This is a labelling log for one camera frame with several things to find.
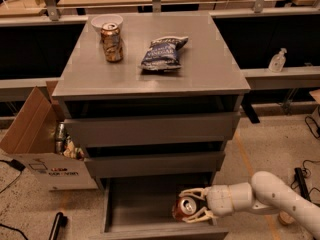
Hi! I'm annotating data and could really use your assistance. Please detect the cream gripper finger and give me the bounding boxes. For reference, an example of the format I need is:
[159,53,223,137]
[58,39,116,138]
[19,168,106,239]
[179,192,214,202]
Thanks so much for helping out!
[179,188,209,201]
[182,207,214,223]

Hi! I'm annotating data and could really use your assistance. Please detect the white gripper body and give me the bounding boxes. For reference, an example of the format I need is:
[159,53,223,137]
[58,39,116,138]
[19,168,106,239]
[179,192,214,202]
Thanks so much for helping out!
[206,185,234,217]

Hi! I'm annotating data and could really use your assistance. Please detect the red coke can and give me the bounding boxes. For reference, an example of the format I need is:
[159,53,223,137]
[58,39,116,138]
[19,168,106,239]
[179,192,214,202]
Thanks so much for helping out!
[172,196,198,221]

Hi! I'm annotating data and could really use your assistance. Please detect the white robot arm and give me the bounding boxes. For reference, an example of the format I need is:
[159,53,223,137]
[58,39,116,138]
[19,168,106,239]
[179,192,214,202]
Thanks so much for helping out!
[172,171,320,240]

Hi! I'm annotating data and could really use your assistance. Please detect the grey middle drawer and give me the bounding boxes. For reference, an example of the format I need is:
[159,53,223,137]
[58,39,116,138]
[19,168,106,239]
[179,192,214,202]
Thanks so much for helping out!
[84,151,225,178]

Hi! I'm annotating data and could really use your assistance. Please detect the grey drawer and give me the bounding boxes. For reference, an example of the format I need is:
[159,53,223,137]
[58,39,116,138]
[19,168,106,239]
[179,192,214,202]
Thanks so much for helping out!
[65,112,240,147]
[84,151,225,178]
[90,173,228,240]

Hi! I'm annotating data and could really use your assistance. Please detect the grey top drawer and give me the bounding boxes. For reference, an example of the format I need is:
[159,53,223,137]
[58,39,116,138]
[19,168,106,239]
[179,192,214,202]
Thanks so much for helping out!
[65,112,240,147]

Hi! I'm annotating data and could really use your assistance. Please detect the grey bottom drawer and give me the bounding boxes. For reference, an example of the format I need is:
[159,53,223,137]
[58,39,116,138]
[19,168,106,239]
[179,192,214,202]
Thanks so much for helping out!
[90,173,228,240]

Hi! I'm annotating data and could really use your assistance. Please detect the grey drawer cabinet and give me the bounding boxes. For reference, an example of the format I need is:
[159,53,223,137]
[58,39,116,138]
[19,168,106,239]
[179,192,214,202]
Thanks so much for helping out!
[53,12,250,186]

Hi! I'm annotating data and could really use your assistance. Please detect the gold soda can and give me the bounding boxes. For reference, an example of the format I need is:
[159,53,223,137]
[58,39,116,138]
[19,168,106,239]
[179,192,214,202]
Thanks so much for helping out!
[101,22,123,63]

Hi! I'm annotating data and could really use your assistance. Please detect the wooden disc on floor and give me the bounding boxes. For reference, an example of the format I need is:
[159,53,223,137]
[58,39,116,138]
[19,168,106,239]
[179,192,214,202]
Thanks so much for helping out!
[278,211,295,226]

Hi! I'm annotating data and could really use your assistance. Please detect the black power strip right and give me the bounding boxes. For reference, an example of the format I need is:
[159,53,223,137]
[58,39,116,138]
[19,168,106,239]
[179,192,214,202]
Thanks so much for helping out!
[294,167,314,202]

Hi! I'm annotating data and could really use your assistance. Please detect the blue chip bag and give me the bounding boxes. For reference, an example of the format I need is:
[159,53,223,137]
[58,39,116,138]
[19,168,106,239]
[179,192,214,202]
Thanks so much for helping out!
[140,36,189,71]

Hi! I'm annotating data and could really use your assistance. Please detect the black object bottom left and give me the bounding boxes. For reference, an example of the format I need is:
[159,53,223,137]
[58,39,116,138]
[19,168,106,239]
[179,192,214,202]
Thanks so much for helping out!
[48,212,68,240]

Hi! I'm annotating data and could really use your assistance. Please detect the cans in cardboard box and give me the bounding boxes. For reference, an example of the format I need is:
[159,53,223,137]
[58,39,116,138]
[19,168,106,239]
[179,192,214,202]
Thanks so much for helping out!
[54,122,84,160]

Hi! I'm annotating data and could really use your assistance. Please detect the clear sanitizer bottle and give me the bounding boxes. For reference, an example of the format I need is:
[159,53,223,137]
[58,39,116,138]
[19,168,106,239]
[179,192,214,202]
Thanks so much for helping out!
[268,48,287,73]

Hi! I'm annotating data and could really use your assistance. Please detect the cardboard box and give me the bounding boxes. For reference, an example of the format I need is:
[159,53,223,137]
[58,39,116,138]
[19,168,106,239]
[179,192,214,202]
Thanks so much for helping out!
[0,87,97,191]

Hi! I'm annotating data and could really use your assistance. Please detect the black power adapter left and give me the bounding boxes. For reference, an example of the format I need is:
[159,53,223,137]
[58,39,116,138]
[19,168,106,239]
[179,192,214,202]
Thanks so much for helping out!
[9,159,25,172]

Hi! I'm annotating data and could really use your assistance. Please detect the white bowl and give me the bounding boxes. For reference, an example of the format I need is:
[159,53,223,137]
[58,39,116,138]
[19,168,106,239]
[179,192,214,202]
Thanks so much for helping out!
[91,14,123,33]

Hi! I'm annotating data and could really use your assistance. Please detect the black cable far right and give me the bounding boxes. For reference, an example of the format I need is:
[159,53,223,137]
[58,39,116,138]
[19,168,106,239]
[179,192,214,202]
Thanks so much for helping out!
[304,115,320,140]

